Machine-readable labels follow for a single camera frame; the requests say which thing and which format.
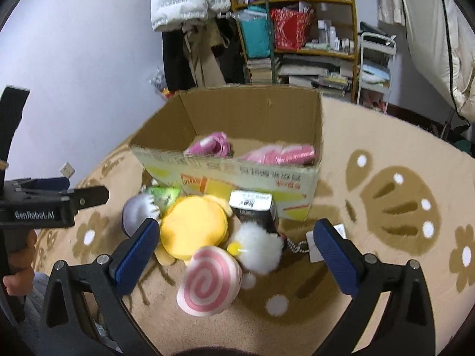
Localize cream hanging duvet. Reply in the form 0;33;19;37
378;0;474;122

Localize plastic bag of toys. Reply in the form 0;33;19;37
148;68;174;101

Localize pink swirl plush cushion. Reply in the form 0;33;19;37
176;246;242;317

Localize pink plush toy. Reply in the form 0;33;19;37
238;144;316;166
183;132;233;158

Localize pink plush toy left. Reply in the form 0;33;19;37
183;132;233;158

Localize white trolley cart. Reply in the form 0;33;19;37
357;31;397;113

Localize green tissue pack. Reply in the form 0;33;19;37
145;187;181;214

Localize beige trench coat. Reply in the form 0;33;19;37
183;19;228;88

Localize teal bag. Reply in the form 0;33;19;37
237;6;270;59

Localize beige patterned round rug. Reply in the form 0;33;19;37
33;94;475;356

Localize yellow plush toy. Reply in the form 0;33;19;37
155;195;233;266

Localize white paper tag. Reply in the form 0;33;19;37
306;223;347;264

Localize white wall socket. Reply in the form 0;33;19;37
60;162;76;178

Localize open cardboard box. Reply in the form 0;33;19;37
130;85;323;221

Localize white fluffy plush toy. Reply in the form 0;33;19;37
226;222;284;276

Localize red gift bag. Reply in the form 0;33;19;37
270;9;313;51

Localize person's left hand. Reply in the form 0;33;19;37
2;230;37;297

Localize pink plush toy right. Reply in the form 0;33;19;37
238;144;316;166

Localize black and white carton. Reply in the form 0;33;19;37
229;190;278;233

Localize stack of books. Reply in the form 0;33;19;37
246;53;356;101

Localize wooden shelf unit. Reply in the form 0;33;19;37
230;0;358;101

